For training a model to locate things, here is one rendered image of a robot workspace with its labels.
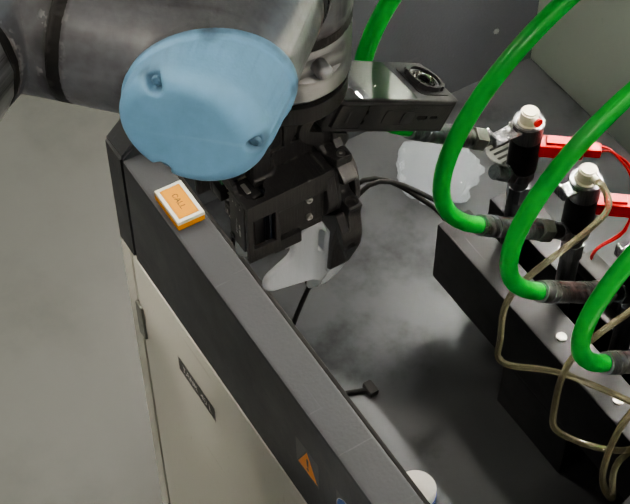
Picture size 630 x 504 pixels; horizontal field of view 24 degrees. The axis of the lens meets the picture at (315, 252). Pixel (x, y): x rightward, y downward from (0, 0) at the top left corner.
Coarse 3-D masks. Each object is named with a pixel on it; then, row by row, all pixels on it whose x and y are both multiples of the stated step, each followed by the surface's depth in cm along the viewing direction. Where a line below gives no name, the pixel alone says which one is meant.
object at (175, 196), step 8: (160, 192) 144; (168, 192) 144; (176, 192) 144; (184, 192) 144; (168, 200) 144; (176, 200) 144; (184, 200) 144; (176, 208) 143; (184, 208) 143; (192, 208) 143; (168, 216) 144; (184, 216) 142; (200, 216) 143; (176, 224) 143; (184, 224) 143; (192, 224) 143
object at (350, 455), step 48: (144, 192) 146; (192, 192) 146; (144, 240) 154; (192, 240) 142; (192, 288) 145; (240, 288) 138; (192, 336) 153; (240, 336) 137; (288, 336) 135; (240, 384) 144; (288, 384) 131; (336, 384) 132; (288, 432) 137; (336, 432) 128; (336, 480) 130; (384, 480) 125
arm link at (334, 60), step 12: (348, 36) 82; (324, 48) 80; (336, 48) 81; (348, 48) 83; (312, 60) 81; (324, 60) 81; (336, 60) 82; (348, 60) 83; (312, 72) 82; (324, 72) 81; (336, 72) 82; (300, 84) 81; (312, 84) 82; (324, 84) 82; (336, 84) 83; (300, 96) 82; (312, 96) 82
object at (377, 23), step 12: (384, 0) 105; (396, 0) 105; (372, 12) 107; (384, 12) 106; (372, 24) 106; (384, 24) 106; (372, 36) 107; (360, 48) 108; (372, 48) 108; (360, 60) 108; (372, 60) 109; (396, 132) 116; (408, 132) 117
